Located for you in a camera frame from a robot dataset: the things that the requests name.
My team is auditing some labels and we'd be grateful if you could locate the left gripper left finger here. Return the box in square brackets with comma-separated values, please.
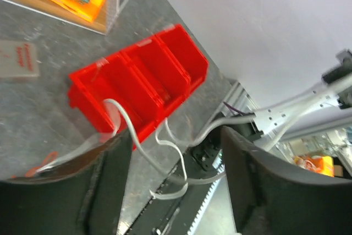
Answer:
[1, 130, 133, 234]

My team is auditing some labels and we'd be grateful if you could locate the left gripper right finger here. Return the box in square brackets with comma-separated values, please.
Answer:
[221, 127, 351, 234]

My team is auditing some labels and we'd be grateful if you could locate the white cable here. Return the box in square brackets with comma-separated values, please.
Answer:
[35, 99, 229, 200]

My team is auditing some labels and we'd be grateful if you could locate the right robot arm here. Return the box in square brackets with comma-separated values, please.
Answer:
[188, 50, 351, 150]

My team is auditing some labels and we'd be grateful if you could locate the red three-compartment bin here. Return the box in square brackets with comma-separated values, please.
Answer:
[68, 24, 208, 141]

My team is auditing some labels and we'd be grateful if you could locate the grey slotted cable duct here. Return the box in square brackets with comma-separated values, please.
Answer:
[186, 176, 229, 235]

